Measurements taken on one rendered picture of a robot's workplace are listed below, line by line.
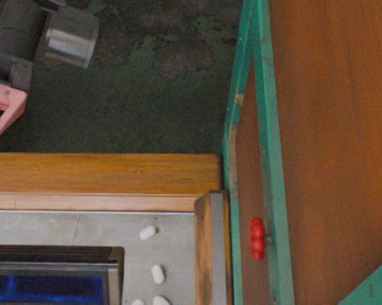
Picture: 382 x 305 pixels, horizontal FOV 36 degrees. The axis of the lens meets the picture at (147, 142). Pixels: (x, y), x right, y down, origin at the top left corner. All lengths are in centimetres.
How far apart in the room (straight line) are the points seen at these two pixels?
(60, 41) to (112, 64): 146
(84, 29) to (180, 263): 51
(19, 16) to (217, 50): 155
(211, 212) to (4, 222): 41
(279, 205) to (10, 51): 38
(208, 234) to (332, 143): 60
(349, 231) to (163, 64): 187
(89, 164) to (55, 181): 7
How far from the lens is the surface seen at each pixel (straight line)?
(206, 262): 99
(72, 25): 78
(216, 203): 101
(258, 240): 58
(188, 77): 218
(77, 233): 114
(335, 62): 42
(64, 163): 117
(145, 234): 110
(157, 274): 108
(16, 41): 76
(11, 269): 74
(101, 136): 206
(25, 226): 116
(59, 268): 73
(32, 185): 116
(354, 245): 37
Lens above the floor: 180
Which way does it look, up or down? 62 degrees down
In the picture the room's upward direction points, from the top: 5 degrees counter-clockwise
